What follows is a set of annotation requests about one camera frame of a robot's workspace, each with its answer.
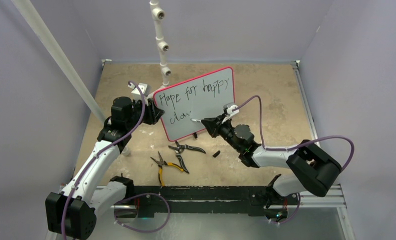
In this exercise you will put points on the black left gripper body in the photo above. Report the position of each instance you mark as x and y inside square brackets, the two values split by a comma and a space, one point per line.
[148, 116]

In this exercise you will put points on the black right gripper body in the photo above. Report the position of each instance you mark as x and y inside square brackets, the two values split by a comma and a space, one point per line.
[226, 130]

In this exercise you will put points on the black marker cap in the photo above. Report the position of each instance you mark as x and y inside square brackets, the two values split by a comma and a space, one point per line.
[216, 154]

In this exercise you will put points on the pink framed whiteboard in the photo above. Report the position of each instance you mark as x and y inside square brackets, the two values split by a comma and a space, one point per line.
[197, 98]

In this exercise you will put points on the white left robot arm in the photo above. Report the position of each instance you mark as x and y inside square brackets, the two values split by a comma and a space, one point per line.
[73, 212]

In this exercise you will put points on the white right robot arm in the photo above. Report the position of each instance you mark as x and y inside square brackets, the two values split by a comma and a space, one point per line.
[312, 168]

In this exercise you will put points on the white pvc pipe stand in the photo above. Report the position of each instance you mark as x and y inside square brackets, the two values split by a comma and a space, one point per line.
[158, 15]

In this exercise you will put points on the white diagonal pole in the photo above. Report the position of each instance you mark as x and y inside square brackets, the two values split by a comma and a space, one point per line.
[61, 31]

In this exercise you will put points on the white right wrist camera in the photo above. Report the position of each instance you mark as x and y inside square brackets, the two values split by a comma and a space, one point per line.
[229, 110]

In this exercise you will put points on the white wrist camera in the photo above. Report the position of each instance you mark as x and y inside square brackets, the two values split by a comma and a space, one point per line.
[144, 88]
[229, 110]

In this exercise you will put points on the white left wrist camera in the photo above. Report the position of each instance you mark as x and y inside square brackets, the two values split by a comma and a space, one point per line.
[144, 88]

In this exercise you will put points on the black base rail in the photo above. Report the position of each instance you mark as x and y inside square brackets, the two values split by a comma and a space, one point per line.
[254, 201]

